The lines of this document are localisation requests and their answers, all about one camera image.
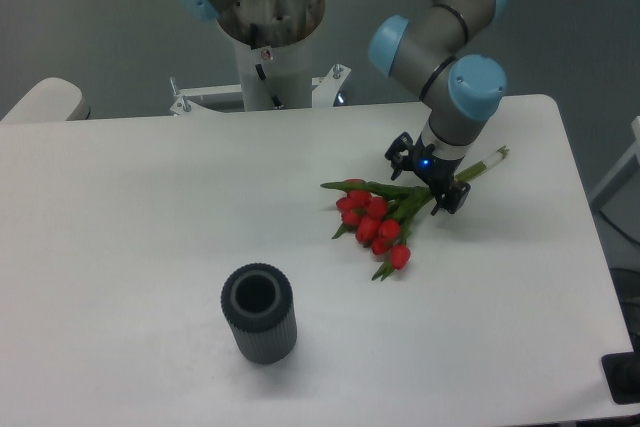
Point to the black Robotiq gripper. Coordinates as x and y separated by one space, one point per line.
438 173

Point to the red tulip bouquet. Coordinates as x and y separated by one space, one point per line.
380 216

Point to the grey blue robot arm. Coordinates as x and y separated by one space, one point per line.
461 92

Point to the dark grey ribbed vase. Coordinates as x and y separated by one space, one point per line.
258 304

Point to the white furniture at right edge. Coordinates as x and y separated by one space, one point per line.
614 179

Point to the black box at table edge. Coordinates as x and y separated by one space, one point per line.
622 375

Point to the beige chair back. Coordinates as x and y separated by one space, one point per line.
51 100

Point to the white pedestal base frame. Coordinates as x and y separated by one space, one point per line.
261 90

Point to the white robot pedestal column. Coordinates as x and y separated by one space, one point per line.
277 33

